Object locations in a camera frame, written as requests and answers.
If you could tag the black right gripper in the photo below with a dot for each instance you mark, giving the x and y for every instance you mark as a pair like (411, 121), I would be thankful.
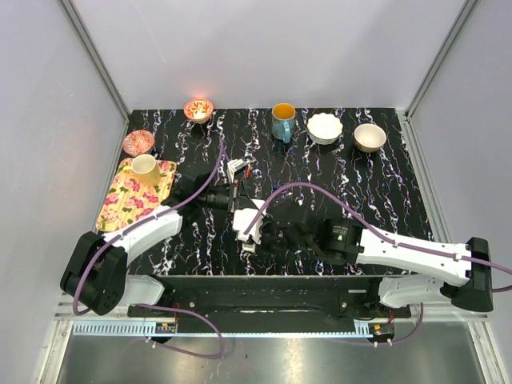
(266, 223)

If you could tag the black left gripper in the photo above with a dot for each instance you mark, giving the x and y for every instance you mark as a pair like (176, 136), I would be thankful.
(234, 194)

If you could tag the white red remote control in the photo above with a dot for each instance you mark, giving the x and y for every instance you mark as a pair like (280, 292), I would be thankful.
(248, 213)

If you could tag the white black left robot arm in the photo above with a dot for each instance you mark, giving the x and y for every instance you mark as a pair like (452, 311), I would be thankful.
(96, 276)

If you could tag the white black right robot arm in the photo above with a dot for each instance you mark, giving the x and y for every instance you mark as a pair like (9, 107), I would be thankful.
(455, 272)

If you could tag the cream yellow cup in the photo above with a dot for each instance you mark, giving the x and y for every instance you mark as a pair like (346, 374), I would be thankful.
(145, 169)

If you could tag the red patterned small bowl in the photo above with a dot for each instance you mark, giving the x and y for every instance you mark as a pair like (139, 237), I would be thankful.
(199, 110)

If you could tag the blue mug yellow inside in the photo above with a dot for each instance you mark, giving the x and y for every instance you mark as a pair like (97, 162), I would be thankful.
(283, 120)

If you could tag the floral pink tray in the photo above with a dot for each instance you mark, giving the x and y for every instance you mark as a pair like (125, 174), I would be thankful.
(129, 200)

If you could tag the white scalloped bowl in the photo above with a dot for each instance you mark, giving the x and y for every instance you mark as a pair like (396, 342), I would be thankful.
(324, 129)

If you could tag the red patterned saucer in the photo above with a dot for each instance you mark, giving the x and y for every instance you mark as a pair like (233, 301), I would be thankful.
(138, 142)

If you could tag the cream round bowl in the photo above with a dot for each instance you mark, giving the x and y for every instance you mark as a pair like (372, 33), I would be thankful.
(369, 137)

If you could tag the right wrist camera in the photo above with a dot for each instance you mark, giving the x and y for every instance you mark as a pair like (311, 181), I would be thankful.
(252, 239)

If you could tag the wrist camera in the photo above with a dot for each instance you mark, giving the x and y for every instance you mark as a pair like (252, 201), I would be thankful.
(235, 167)
(252, 239)

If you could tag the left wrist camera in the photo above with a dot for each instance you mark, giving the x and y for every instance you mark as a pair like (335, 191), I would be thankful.
(235, 167)

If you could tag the black mounting base plate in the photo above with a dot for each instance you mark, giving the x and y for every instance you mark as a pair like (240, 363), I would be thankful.
(281, 305)

